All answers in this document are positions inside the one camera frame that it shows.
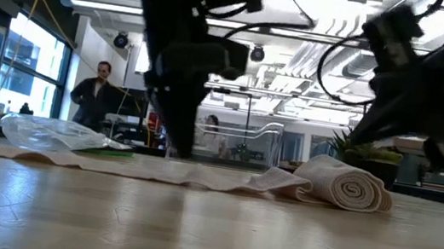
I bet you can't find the clear plastic bag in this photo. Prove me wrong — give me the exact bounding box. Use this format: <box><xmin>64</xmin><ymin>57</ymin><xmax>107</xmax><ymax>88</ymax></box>
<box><xmin>0</xmin><ymin>111</ymin><xmax>136</xmax><ymax>163</ymax></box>

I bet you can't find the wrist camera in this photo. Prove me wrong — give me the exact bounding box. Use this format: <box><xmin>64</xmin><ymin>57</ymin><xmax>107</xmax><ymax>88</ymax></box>
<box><xmin>159</xmin><ymin>30</ymin><xmax>251</xmax><ymax>82</ymax></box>
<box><xmin>357</xmin><ymin>1</ymin><xmax>430</xmax><ymax>78</ymax></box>

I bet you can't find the blue-framed window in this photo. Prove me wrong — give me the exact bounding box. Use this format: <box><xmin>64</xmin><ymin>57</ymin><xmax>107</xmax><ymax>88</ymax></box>
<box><xmin>0</xmin><ymin>9</ymin><xmax>77</xmax><ymax>132</ymax></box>

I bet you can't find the succulent in black pot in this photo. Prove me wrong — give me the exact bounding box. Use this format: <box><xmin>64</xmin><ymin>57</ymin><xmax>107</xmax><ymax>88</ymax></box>
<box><xmin>324</xmin><ymin>125</ymin><xmax>406</xmax><ymax>192</ymax></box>

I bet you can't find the person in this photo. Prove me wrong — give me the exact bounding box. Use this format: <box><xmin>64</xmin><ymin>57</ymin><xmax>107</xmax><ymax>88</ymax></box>
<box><xmin>198</xmin><ymin>113</ymin><xmax>236</xmax><ymax>161</ymax></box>
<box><xmin>65</xmin><ymin>56</ymin><xmax>136</xmax><ymax>136</ymax></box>

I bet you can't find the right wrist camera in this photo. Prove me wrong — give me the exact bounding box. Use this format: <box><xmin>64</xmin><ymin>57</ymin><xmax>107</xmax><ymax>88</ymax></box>
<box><xmin>357</xmin><ymin>1</ymin><xmax>430</xmax><ymax>78</ymax></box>

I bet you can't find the round black ceiling device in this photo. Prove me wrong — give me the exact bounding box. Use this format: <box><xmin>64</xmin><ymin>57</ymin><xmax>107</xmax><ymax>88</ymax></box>
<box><xmin>249</xmin><ymin>44</ymin><xmax>267</xmax><ymax>64</ymax></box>
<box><xmin>112</xmin><ymin>32</ymin><xmax>130</xmax><ymax>51</ymax></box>

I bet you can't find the ceiling light bar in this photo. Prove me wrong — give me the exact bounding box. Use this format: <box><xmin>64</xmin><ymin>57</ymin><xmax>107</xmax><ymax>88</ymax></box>
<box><xmin>60</xmin><ymin>0</ymin><xmax>147</xmax><ymax>19</ymax></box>

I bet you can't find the clear plastic container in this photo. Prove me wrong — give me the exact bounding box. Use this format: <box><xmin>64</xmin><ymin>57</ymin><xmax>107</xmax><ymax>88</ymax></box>
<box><xmin>164</xmin><ymin>108</ymin><xmax>285</xmax><ymax>174</ymax></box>

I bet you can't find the white elastic bandage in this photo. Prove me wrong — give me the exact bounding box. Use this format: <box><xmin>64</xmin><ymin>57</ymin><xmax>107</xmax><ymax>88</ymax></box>
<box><xmin>0</xmin><ymin>111</ymin><xmax>399</xmax><ymax>217</ymax></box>

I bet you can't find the black looped cable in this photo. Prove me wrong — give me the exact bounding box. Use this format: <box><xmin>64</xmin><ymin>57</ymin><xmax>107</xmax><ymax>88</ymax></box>
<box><xmin>313</xmin><ymin>28</ymin><xmax>385</xmax><ymax>109</ymax></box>
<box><xmin>201</xmin><ymin>0</ymin><xmax>320</xmax><ymax>51</ymax></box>

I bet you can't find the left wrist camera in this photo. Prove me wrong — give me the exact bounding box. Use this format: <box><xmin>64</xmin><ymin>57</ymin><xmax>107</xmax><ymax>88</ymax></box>
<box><xmin>159</xmin><ymin>30</ymin><xmax>251</xmax><ymax>82</ymax></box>

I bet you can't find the grey metal-frame table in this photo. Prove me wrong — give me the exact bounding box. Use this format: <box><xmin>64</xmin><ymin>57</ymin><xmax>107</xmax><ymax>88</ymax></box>
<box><xmin>373</xmin><ymin>131</ymin><xmax>430</xmax><ymax>156</ymax></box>

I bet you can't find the black monitor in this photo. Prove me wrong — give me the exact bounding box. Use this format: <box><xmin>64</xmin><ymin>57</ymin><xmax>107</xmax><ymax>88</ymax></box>
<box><xmin>113</xmin><ymin>86</ymin><xmax>153</xmax><ymax>120</ymax></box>

